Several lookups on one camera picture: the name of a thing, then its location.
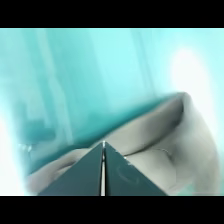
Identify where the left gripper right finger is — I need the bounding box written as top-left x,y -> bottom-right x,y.
104,141 -> 169,197

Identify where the grey garment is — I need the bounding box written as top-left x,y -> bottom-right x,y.
25,92 -> 222,197

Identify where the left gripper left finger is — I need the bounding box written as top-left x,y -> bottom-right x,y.
38,142 -> 104,197

